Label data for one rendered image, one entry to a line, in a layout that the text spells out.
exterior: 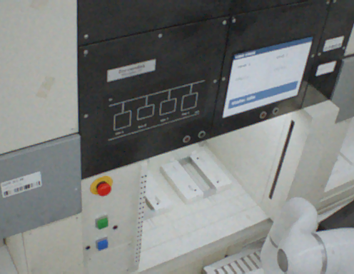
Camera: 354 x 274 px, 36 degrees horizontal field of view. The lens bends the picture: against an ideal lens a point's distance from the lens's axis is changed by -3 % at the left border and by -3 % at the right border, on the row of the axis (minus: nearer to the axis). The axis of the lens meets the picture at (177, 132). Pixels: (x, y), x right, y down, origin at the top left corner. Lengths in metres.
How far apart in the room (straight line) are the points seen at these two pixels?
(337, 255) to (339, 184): 1.14
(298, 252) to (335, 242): 0.09
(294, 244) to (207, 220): 0.89
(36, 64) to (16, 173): 0.29
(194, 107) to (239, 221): 0.74
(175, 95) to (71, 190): 0.36
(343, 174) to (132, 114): 1.28
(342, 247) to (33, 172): 0.74
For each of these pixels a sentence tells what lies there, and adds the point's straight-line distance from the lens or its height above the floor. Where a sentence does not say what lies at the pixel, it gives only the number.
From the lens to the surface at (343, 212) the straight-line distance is 2.28.
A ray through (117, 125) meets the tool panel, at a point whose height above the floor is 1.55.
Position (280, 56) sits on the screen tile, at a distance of 1.57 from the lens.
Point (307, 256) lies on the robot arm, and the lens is 1.23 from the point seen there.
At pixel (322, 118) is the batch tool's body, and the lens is 1.81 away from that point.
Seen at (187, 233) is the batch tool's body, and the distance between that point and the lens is 2.03.
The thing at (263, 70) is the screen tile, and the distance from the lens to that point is 1.55.
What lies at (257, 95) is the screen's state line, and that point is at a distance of 1.60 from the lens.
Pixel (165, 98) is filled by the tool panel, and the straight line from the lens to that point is 1.39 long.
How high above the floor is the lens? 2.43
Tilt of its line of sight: 40 degrees down
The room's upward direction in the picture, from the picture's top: 7 degrees clockwise
